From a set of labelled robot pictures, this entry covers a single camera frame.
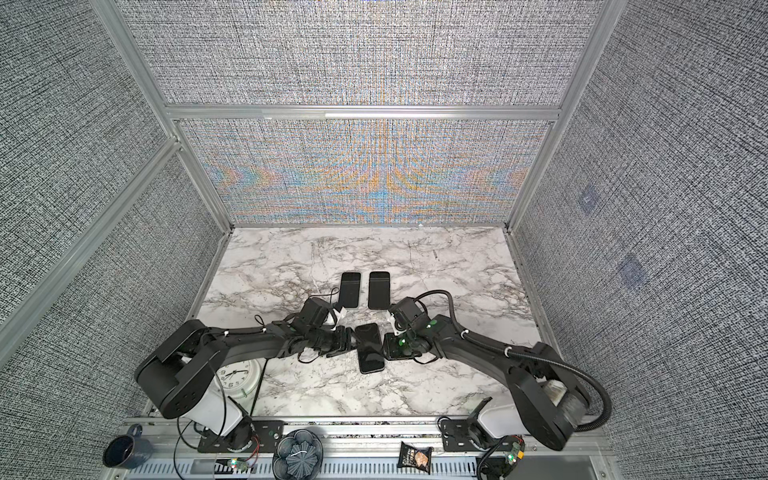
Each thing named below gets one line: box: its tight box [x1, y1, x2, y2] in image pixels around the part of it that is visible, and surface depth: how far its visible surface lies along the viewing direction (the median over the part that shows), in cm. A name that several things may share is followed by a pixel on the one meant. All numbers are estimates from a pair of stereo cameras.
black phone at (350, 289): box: [338, 272, 361, 308], surface depth 105 cm
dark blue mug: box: [102, 424, 153, 469], surface depth 71 cm
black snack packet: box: [397, 441, 434, 475], surface depth 71 cm
